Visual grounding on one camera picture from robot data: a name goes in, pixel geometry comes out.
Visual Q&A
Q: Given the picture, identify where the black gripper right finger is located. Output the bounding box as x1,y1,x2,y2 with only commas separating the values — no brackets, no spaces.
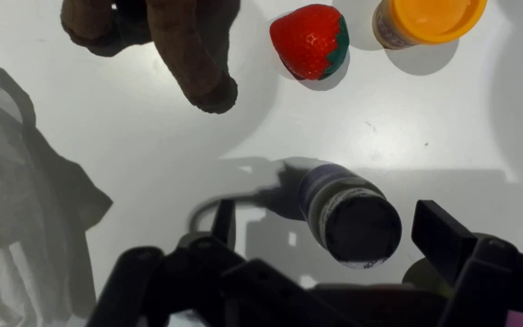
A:
410,199,523,327

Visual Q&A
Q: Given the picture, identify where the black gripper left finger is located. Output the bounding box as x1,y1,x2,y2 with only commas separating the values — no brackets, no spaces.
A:
85,199,359,327

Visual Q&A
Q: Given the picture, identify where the clear jar white lid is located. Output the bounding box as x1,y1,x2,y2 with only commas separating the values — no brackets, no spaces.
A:
277,159,404,271

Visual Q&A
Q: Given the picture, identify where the red toy strawberry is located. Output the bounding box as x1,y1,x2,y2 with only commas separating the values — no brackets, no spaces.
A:
266,3,352,84

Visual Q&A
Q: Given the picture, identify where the white plastic bag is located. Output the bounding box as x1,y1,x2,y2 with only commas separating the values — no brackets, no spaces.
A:
0,64,116,327

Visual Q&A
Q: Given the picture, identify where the brown plush animal toy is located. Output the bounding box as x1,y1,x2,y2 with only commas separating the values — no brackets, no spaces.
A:
58,0,243,117

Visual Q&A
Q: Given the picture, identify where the yellow tub yellow lid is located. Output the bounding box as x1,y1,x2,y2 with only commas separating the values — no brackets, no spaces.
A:
370,0,490,53

